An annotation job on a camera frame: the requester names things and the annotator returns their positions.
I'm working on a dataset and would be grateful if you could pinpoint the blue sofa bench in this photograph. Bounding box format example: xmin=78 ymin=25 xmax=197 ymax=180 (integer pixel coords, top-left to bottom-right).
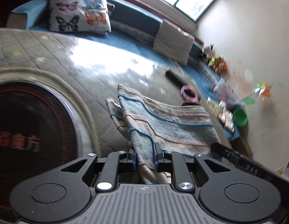
xmin=6 ymin=0 xmax=241 ymax=141

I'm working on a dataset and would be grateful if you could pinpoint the orange plush toy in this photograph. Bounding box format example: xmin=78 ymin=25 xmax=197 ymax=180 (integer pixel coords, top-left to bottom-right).
xmin=215 ymin=57 xmax=228 ymax=74

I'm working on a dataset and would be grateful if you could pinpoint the black white plush toy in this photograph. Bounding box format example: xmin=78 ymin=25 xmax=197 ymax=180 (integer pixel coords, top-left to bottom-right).
xmin=202 ymin=43 xmax=214 ymax=57

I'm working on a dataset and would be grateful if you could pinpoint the butterfly print pillow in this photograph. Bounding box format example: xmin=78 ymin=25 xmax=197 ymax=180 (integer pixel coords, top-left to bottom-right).
xmin=49 ymin=0 xmax=112 ymax=34

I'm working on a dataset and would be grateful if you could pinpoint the black remote control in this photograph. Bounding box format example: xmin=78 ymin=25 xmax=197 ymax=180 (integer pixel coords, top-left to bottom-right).
xmin=165 ymin=70 xmax=201 ymax=106

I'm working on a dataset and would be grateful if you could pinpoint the quilted grey table cover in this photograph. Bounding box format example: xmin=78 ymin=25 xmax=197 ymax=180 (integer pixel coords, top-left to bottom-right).
xmin=0 ymin=27 xmax=229 ymax=169

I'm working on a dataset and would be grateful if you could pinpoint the beige cushion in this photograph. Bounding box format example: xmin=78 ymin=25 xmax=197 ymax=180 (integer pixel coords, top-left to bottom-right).
xmin=153 ymin=20 xmax=194 ymax=66

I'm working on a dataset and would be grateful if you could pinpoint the green plastic bowl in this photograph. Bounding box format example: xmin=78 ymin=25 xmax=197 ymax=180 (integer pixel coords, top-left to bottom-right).
xmin=233 ymin=107 xmax=248 ymax=126

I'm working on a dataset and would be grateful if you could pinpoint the striped blue beige sweater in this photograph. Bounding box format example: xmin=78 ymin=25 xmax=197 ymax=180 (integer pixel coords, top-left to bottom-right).
xmin=105 ymin=83 xmax=220 ymax=184

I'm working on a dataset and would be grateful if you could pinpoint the clear plastic storage box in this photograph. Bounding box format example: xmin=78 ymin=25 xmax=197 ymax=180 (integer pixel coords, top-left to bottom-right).
xmin=213 ymin=78 xmax=240 ymax=105

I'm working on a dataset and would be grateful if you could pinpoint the pink hair scrunchie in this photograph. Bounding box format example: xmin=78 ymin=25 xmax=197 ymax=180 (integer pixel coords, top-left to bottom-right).
xmin=180 ymin=85 xmax=199 ymax=104

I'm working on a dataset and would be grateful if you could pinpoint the colourful paper pinwheel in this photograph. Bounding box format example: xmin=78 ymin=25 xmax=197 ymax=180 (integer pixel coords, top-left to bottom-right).
xmin=240 ymin=81 xmax=273 ymax=106

